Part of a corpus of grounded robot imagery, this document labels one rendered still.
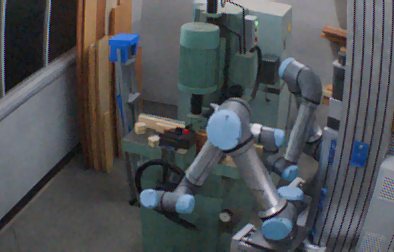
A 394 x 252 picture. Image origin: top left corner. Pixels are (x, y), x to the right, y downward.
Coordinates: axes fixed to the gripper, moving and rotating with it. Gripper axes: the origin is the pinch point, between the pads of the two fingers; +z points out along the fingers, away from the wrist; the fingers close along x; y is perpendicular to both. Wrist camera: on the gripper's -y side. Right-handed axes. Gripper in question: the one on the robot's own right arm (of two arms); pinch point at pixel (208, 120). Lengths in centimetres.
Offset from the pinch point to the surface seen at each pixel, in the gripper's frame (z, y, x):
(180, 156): 8.0, 9.0, 15.4
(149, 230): 28, -3, 71
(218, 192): -7.5, -1.6, 34.4
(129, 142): 38.7, -0.8, 20.4
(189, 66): 13.4, -6.5, -20.1
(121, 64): 85, -71, 6
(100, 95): 120, -103, 43
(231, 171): -12.5, -0.8, 21.7
